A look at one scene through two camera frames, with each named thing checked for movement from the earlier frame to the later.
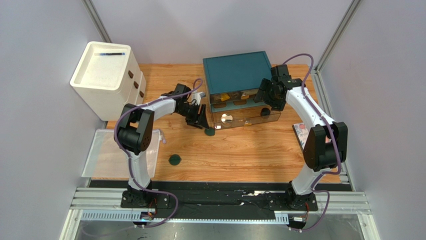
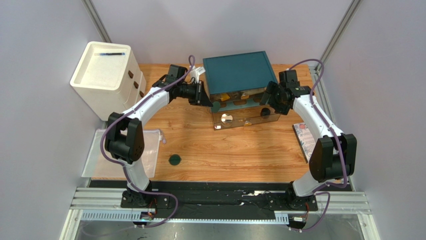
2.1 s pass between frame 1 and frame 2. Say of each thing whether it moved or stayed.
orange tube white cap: stayed
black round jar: stayed
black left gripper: moved
